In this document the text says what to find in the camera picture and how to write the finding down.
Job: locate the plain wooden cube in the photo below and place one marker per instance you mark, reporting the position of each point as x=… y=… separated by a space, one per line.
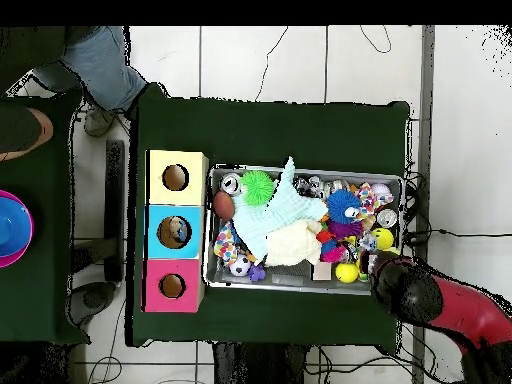
x=321 y=272

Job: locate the cream knit cloth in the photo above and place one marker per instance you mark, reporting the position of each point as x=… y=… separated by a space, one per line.
x=292 y=244

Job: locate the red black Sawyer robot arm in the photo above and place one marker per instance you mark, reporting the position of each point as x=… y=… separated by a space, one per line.
x=460 y=312

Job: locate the shallow clear mesh bin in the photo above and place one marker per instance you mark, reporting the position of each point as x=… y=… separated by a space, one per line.
x=288 y=276

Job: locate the wooden box with three holes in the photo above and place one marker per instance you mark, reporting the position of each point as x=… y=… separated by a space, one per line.
x=192 y=192

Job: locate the blue spiky rubber ball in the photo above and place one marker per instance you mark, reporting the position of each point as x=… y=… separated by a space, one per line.
x=342 y=206

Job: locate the black printed can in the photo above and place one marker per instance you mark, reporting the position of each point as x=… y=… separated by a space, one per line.
x=308 y=187

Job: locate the mint green knit cloth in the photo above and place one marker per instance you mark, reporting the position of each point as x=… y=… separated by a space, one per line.
x=264 y=216

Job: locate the small black white soccer ball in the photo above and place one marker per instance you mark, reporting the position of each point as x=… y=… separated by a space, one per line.
x=240 y=266

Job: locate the green spiky rubber ball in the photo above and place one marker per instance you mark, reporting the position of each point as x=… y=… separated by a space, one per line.
x=257 y=187

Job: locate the colourful dotted cloth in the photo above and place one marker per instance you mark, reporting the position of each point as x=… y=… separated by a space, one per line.
x=224 y=244

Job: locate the small brown football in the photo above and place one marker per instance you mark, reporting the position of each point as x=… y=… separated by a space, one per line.
x=223 y=206

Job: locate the plain silver can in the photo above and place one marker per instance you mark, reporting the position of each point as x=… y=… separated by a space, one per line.
x=230 y=184

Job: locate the dark green tablecloth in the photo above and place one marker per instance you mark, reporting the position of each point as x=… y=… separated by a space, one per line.
x=280 y=132
x=40 y=240

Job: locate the black upright panel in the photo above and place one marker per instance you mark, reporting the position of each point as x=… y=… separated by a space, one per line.
x=115 y=200

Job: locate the person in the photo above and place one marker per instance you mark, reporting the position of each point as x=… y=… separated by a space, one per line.
x=100 y=68

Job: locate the pink bowl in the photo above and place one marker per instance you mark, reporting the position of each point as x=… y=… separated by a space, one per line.
x=12 y=262

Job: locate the blue bowl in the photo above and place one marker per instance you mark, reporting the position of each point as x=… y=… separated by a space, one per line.
x=12 y=228

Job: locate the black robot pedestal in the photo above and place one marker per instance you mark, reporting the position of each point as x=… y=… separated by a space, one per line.
x=260 y=368

